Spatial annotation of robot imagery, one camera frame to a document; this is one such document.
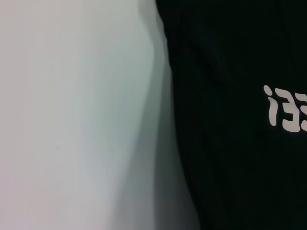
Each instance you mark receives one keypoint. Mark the black t-shirt with FREE print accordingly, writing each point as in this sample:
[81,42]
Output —
[227,155]

